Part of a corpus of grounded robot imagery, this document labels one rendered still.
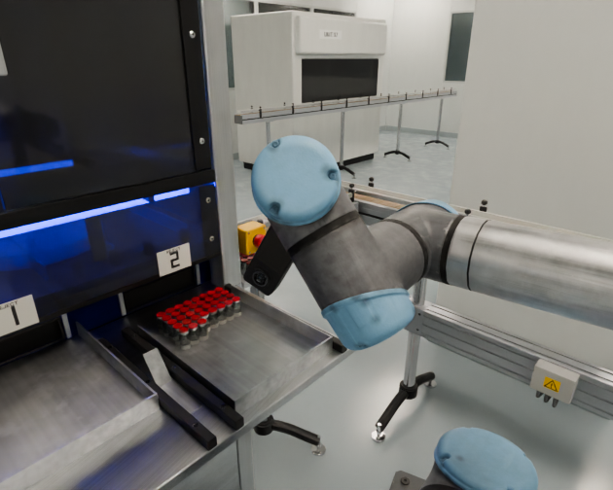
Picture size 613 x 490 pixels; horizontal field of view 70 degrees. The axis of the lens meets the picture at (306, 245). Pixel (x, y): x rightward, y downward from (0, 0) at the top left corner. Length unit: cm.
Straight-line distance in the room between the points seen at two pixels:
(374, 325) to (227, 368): 59
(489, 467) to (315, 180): 40
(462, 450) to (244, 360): 49
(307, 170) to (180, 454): 55
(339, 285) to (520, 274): 17
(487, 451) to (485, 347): 113
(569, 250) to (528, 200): 169
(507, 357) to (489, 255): 129
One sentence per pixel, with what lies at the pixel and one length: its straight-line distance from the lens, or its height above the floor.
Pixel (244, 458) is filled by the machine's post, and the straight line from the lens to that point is 161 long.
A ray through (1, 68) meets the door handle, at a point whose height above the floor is 144.
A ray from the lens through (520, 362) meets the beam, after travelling 172.
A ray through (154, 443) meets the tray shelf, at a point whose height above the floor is 88.
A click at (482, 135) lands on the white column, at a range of 215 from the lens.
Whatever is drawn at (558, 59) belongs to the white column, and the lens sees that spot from 205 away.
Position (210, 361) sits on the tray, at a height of 88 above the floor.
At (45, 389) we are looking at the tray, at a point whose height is 88.
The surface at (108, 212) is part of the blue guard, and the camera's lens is 97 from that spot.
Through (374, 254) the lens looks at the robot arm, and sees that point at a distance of 38.
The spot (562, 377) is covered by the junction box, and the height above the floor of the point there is 54.
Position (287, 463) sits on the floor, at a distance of 192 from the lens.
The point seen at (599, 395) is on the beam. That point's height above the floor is 50.
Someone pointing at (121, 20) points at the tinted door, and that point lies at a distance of 98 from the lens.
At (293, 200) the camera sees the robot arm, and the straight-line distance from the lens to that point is 35.
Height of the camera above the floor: 145
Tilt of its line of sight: 23 degrees down
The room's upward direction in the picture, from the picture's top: straight up
